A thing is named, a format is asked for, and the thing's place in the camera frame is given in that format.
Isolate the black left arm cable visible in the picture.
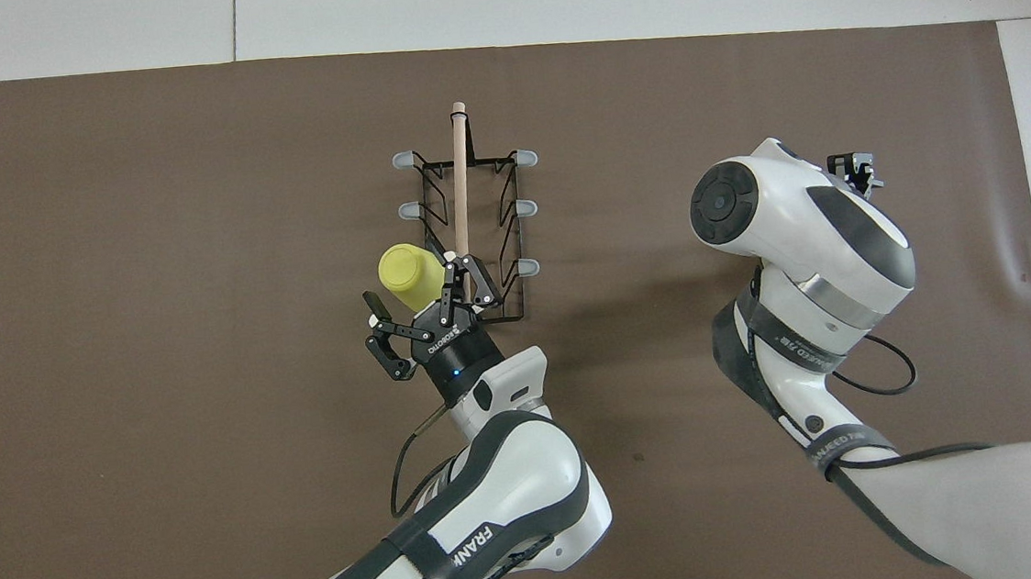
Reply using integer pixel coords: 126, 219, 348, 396
383, 403, 462, 521

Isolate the brown table mat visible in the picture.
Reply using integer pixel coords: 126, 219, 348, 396
0, 0, 1031, 579

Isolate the black wire cup rack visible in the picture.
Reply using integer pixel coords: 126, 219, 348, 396
387, 95, 552, 332

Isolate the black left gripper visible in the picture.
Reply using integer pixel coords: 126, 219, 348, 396
360, 252, 511, 407

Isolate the yellow plastic cup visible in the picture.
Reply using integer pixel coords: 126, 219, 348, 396
376, 239, 450, 317

